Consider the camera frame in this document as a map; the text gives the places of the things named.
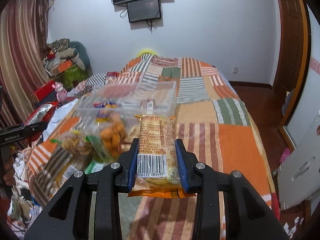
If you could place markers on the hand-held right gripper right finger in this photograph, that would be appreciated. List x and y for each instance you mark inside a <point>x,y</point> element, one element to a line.
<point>181,170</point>

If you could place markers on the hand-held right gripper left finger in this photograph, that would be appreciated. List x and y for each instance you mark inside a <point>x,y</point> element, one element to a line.
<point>132,170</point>

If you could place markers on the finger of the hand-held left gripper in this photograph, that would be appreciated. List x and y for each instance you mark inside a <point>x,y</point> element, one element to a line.
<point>35,128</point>

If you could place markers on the red and silver snack packet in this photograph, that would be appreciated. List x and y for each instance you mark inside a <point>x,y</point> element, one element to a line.
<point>40,112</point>

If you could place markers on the orange cracker packet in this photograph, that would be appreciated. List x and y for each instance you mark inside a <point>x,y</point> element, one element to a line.
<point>155,140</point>

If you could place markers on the orange fried snack bag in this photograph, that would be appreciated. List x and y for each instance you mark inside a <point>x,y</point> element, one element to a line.
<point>112,135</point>

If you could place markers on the clear plastic container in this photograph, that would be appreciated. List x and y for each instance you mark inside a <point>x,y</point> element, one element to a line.
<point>160,92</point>

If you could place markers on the person's left hand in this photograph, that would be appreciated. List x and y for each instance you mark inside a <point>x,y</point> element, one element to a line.
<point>9,170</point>

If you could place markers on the white plastic bag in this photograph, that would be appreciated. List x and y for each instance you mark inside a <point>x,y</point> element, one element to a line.
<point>62,115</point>

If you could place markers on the red box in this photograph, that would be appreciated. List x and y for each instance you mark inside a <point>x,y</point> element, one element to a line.
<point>42,92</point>

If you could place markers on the green snack packet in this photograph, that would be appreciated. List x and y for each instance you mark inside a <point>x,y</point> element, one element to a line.
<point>95,167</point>

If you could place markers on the yellow fried snack bag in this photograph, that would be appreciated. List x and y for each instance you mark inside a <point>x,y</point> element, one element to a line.
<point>75,142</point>

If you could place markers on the pink plush toy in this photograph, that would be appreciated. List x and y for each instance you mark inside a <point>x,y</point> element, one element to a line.
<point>60,92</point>

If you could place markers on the orange striped patchwork blanket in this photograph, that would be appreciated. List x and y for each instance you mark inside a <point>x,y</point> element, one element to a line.
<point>237,142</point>

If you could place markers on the green patterned box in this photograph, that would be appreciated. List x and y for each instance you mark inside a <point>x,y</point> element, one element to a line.
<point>73,77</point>

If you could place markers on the crumpled printed cloth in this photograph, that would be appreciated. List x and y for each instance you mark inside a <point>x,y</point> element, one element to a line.
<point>22,200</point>

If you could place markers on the orange cardboard box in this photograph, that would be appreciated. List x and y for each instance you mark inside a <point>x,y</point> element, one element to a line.
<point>62,67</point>

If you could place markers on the red wrapped candy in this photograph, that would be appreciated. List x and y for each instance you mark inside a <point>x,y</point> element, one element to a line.
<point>98,104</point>

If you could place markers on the checkered floral quilt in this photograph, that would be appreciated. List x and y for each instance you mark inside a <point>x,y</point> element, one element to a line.
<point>100,78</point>

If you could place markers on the floral patterned cloth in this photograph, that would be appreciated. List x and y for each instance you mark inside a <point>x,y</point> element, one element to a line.
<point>58,45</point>

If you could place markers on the yellow curved object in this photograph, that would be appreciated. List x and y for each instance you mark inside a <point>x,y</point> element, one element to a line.
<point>146,52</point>

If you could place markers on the white wardrobe with pink stickers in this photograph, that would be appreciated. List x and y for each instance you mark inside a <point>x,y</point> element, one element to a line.
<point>315,92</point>

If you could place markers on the small black monitor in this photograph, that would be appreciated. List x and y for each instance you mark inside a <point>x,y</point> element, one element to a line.
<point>143,10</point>

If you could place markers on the wooden door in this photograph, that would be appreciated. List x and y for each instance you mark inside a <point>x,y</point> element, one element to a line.
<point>290,42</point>

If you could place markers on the white wall socket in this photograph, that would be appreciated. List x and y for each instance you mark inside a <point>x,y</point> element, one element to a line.
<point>234,70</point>

